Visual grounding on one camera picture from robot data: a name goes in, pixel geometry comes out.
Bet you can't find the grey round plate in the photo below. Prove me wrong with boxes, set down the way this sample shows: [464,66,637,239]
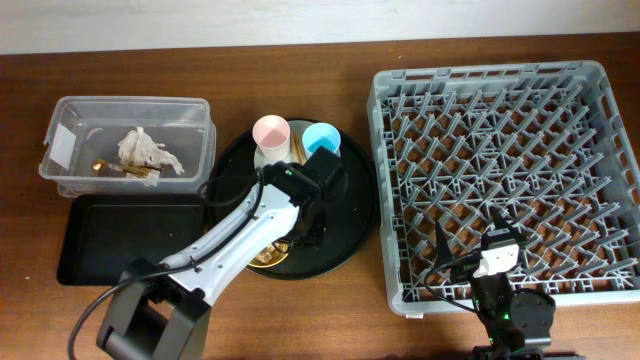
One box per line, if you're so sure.
[254,120,314,167]

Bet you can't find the yellow bowl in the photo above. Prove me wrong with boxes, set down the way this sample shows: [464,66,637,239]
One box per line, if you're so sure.
[247,240,292,270]

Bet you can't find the black rectangular tray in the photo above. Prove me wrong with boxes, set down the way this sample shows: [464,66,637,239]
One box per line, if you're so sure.
[57,194,205,286]

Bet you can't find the blue plastic cup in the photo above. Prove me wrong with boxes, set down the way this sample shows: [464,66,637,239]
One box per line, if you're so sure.
[302,123,341,158]

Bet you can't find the pink plastic cup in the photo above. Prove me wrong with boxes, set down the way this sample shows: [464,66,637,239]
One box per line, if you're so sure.
[252,115,291,161]

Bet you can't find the gold foil wrapper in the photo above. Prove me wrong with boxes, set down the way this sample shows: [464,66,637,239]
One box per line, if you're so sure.
[91,159,161,178]

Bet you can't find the wooden chopstick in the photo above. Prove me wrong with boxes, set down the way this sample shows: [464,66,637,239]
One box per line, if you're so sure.
[294,135,307,165]
[291,132,303,164]

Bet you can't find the white tissue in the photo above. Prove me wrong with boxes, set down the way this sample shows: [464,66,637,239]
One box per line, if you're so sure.
[118,127,185,186]

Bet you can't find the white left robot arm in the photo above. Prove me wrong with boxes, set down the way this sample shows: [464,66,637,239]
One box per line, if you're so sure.
[96,148,348,359]

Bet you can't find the clear plastic bin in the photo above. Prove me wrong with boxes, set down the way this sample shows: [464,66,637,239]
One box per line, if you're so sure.
[39,96,216,197]

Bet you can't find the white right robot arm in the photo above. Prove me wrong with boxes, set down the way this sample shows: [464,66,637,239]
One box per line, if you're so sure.
[429,209,556,359]

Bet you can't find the black round tray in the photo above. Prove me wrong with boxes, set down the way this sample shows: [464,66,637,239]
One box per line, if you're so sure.
[206,131,379,280]

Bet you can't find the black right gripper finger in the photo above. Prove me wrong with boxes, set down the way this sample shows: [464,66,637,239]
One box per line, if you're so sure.
[489,207,520,240]
[435,222,453,265]

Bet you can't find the grey dishwasher rack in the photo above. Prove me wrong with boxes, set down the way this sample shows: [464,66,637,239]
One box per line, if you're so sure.
[367,60,639,318]

